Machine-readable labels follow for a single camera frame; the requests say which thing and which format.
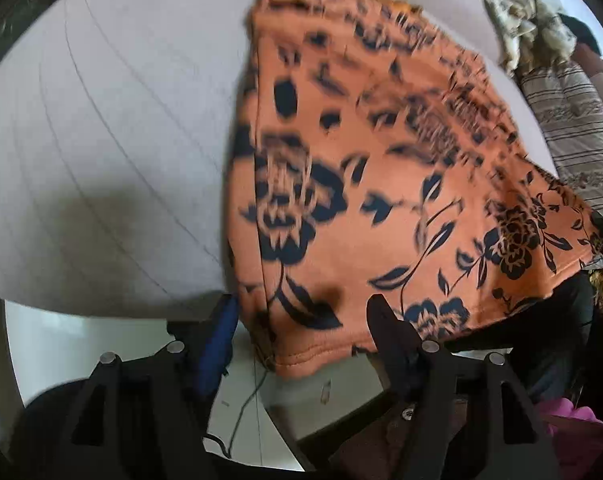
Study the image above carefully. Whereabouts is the pink cloth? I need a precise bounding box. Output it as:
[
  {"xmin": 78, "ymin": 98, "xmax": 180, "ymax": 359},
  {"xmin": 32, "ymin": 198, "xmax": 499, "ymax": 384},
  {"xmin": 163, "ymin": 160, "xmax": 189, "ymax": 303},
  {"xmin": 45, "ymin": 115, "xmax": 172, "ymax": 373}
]
[{"xmin": 544, "ymin": 397, "xmax": 603, "ymax": 433}]

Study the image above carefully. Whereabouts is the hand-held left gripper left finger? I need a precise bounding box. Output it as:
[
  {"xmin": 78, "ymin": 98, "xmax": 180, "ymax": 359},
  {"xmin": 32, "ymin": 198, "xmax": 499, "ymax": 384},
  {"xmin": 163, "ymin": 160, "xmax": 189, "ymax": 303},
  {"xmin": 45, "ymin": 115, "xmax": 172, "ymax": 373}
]
[{"xmin": 26, "ymin": 292, "xmax": 240, "ymax": 480}]

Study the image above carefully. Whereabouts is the striped grey cloth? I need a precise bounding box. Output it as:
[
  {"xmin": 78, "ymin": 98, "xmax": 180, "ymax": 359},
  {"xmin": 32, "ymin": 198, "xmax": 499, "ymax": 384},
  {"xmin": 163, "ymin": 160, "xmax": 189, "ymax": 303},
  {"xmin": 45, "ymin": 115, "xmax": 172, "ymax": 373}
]
[{"xmin": 515, "ymin": 57, "xmax": 603, "ymax": 223}]

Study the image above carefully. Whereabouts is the black cable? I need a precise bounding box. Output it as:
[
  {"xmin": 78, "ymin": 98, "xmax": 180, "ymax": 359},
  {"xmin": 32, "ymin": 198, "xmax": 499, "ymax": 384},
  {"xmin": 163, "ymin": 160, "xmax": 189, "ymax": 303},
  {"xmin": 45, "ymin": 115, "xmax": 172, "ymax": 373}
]
[{"xmin": 202, "ymin": 360, "xmax": 270, "ymax": 459}]

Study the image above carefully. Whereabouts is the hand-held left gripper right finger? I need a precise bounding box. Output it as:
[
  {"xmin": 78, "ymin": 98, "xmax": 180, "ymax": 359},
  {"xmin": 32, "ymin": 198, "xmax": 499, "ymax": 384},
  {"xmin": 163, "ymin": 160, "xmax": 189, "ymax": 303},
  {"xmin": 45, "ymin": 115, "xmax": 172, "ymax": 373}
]
[{"xmin": 366, "ymin": 294, "xmax": 562, "ymax": 480}]

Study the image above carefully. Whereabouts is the orange floral blouse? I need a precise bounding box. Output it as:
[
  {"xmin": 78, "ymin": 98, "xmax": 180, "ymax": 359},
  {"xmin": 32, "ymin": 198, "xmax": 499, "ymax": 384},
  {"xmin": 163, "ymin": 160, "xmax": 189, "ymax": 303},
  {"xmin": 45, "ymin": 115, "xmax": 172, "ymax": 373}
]
[{"xmin": 222, "ymin": 0, "xmax": 603, "ymax": 381}]

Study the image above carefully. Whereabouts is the black cloth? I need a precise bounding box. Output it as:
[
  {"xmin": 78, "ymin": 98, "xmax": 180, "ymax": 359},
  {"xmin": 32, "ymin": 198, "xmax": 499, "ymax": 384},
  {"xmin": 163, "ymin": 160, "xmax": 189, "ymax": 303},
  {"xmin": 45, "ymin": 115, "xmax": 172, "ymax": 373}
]
[{"xmin": 559, "ymin": 14, "xmax": 603, "ymax": 57}]

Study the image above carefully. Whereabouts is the cream floral blanket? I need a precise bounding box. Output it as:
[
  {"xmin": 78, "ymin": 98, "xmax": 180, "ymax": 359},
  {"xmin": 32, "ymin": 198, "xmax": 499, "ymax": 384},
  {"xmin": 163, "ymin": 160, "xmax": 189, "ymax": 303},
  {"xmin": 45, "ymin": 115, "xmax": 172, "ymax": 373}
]
[{"xmin": 483, "ymin": 0, "xmax": 578, "ymax": 77}]

